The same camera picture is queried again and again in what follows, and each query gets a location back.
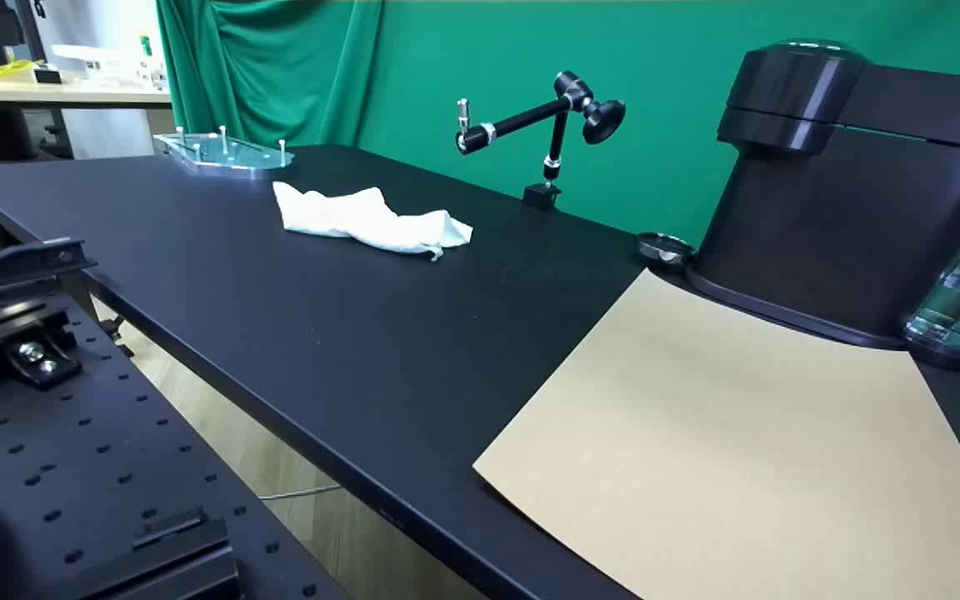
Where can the white towel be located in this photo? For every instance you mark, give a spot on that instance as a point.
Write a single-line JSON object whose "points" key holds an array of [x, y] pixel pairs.
{"points": [[366, 219]]}

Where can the small black round knob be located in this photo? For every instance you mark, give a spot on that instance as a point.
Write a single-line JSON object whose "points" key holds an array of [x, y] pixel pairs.
{"points": [[663, 250]]}

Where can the tan cardboard sheet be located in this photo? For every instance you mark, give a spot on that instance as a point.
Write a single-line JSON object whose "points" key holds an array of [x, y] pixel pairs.
{"points": [[704, 453]]}

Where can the large black machine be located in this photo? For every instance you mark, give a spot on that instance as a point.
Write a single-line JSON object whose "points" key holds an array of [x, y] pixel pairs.
{"points": [[845, 198]]}

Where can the white background appliance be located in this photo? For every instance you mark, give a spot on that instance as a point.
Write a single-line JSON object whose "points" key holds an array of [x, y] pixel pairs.
{"points": [[116, 45]]}

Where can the black perforated breadboard plate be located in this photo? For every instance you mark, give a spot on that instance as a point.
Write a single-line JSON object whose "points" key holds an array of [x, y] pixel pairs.
{"points": [[112, 493]]}

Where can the wooden background desk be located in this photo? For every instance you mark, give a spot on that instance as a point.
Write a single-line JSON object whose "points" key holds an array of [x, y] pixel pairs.
{"points": [[82, 95]]}

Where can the black clamp bracket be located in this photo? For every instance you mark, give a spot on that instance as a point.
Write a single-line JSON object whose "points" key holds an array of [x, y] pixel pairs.
{"points": [[34, 326]]}

